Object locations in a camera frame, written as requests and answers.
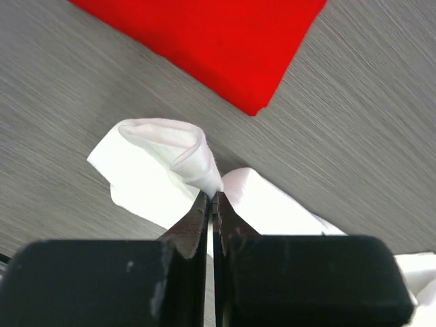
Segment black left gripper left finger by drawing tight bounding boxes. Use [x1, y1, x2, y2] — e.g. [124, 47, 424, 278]
[1, 193, 208, 326]

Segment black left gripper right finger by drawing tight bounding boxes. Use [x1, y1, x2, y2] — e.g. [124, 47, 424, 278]
[212, 192, 414, 326]

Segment white printed t shirt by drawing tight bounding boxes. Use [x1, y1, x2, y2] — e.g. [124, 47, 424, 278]
[87, 119, 435, 313]

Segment folded red t shirt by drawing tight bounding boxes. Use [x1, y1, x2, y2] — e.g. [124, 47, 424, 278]
[74, 0, 326, 116]

